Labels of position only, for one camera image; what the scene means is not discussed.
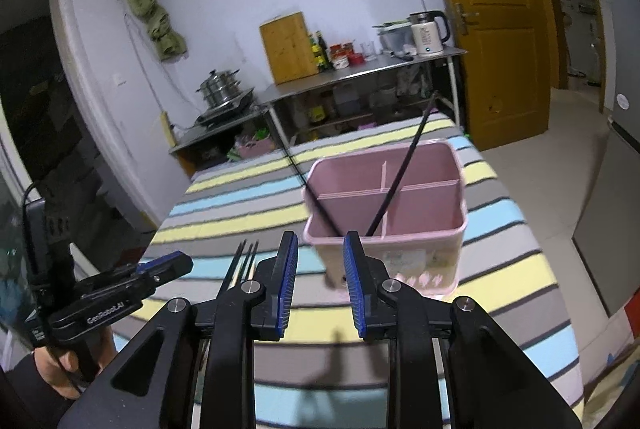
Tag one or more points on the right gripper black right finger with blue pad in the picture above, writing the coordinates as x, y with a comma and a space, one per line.
363, 275

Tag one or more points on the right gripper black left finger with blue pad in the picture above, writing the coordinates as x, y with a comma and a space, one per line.
269, 319

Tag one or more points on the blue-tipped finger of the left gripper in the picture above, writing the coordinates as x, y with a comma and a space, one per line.
166, 268

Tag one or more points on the person's left hand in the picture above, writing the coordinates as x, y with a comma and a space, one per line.
60, 369

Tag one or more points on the black chopstick far left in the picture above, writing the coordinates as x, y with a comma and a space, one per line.
226, 282

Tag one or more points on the striped tablecloth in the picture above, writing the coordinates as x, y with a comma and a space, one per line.
321, 374

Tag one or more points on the black chopstick in basket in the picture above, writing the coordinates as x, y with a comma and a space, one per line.
389, 196
318, 207

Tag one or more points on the pink plastic utensil basket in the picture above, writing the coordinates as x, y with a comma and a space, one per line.
420, 237

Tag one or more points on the low steel stove table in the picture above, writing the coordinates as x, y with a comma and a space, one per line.
203, 147

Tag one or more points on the black induction cooker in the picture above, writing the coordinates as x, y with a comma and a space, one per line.
236, 105

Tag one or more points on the stainless steel steamer pot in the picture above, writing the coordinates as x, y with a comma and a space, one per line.
219, 88

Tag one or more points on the stainless steel shelf table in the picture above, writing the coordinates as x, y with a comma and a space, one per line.
384, 90

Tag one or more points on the wooden cutting board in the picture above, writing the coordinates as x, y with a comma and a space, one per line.
288, 48

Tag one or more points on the dark sauce bottle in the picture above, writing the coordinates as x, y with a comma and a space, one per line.
324, 52

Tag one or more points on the green hanging cloth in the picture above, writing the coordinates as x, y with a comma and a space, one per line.
168, 43

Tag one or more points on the red lidded jar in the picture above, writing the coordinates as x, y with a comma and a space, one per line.
339, 57

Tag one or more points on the grey refrigerator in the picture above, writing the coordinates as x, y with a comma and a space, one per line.
607, 233

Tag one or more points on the white electric kettle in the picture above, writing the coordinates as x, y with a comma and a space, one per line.
430, 31

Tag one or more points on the yellow wooden door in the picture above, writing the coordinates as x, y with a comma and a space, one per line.
507, 65

